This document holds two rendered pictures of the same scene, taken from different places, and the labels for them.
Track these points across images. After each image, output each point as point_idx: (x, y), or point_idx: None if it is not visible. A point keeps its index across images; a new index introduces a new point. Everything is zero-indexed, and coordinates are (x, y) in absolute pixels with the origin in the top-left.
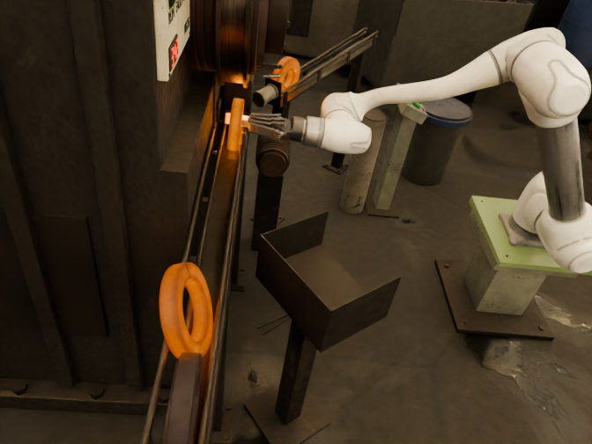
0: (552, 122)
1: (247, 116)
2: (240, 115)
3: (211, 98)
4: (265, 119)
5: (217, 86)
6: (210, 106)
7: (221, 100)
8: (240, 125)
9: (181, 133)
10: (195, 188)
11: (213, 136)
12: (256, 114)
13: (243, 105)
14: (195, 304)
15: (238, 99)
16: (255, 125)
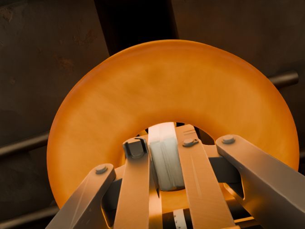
0: None
1: (164, 137)
2: (62, 102)
3: (66, 27)
4: (192, 204)
5: (238, 17)
6: (51, 51)
7: (278, 78)
8: (84, 155)
9: None
10: None
11: (26, 146)
12: (228, 153)
13: (133, 64)
14: None
15: (167, 40)
16: (77, 189)
